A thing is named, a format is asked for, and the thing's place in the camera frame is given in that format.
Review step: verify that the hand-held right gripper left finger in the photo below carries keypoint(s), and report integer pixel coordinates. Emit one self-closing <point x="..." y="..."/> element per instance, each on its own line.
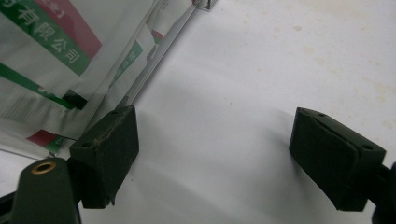
<point x="104" y="157"/>

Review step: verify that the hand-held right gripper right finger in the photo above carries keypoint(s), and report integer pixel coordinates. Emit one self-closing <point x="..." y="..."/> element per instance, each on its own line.
<point x="334" y="158"/>

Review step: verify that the white woven sack green red print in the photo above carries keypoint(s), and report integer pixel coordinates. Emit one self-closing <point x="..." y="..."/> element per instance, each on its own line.
<point x="56" y="62"/>

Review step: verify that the metal frame corner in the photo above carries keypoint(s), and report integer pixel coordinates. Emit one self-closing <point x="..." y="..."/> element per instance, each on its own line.
<point x="206" y="4"/>

